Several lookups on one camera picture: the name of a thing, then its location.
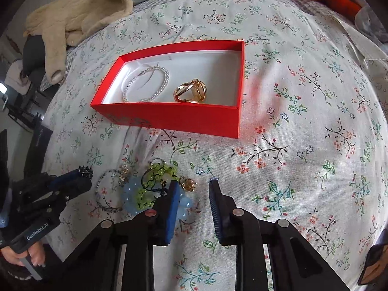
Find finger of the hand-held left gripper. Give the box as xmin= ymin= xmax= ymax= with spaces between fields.
xmin=39 ymin=170 xmax=83 ymax=186
xmin=51 ymin=178 xmax=93 ymax=202

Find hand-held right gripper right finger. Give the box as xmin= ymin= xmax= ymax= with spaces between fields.
xmin=208 ymin=178 xmax=350 ymax=291

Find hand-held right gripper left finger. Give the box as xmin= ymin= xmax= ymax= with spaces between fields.
xmin=61 ymin=180 xmax=182 ymax=291

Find thin beaded bracelet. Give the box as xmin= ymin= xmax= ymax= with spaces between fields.
xmin=94 ymin=169 xmax=125 ymax=213

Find gold amber ring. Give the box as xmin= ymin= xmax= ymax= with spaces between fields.
xmin=179 ymin=176 xmax=197 ymax=192

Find green bead bracelet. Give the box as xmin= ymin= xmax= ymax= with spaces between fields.
xmin=137 ymin=162 xmax=179 ymax=210

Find pale blue bead bracelet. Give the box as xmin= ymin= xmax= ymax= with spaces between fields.
xmin=121 ymin=177 xmax=193 ymax=219

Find gold earring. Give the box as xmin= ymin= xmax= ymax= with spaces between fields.
xmin=118 ymin=164 xmax=131 ymax=186

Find red cardboard box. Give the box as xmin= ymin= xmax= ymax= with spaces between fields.
xmin=90 ymin=40 xmax=245 ymax=139

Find gold bangle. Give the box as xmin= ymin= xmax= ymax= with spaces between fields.
xmin=173 ymin=78 xmax=208 ymax=104

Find clear crystal bracelet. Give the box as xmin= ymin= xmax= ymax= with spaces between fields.
xmin=122 ymin=65 xmax=170 ymax=103

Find person's left hand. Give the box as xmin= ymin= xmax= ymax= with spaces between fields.
xmin=0 ymin=243 xmax=47 ymax=276

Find black box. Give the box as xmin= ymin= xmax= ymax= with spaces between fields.
xmin=24 ymin=124 xmax=54 ymax=177

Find dark chair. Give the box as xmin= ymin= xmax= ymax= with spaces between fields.
xmin=0 ymin=35 xmax=47 ymax=129

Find beige fleece jacket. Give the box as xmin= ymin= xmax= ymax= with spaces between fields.
xmin=23 ymin=0 xmax=134 ymax=84

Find printed picture card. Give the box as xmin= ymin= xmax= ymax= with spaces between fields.
xmin=357 ymin=236 xmax=388 ymax=286

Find crumpled grey clothes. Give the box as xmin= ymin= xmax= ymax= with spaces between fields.
xmin=354 ymin=5 xmax=388 ymax=44

